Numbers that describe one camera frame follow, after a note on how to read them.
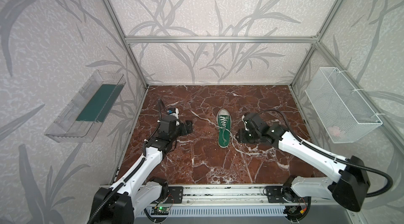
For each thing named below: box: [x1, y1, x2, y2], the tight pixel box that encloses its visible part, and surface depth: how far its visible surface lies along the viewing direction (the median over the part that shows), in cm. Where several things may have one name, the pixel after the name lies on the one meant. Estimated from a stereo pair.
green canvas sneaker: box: [216, 108, 232, 148], surface depth 96 cm
